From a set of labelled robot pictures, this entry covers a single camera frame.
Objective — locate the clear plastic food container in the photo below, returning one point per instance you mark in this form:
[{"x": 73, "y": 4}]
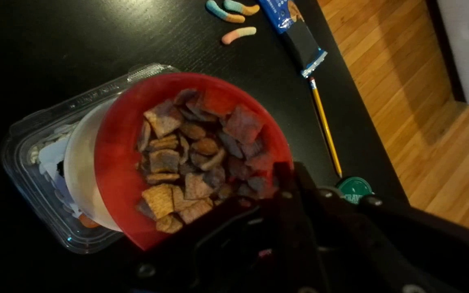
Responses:
[{"x": 32, "y": 140}]

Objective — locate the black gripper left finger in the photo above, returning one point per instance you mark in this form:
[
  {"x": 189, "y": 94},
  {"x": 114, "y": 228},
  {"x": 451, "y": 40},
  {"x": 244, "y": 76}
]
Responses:
[{"x": 283, "y": 179}]

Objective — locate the blue snack packet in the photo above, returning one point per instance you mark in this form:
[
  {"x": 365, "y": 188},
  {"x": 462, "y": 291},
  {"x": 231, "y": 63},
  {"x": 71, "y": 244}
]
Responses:
[{"x": 293, "y": 32}]

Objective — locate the white ceramic bowl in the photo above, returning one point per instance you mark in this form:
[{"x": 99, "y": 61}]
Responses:
[{"x": 80, "y": 167}]

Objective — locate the blue orange gummy worm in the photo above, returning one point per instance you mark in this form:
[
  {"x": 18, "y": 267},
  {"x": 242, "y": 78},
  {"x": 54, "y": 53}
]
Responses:
[
  {"x": 242, "y": 6},
  {"x": 223, "y": 13}
]

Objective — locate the red orange plastic bowl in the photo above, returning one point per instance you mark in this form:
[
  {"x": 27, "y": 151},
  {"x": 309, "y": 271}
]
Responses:
[{"x": 117, "y": 156}]

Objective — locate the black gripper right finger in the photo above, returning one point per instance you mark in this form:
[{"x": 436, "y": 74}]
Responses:
[{"x": 342, "y": 228}]

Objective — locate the square cereal pieces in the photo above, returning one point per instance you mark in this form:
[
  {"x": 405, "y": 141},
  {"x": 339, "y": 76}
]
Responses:
[{"x": 190, "y": 156}]

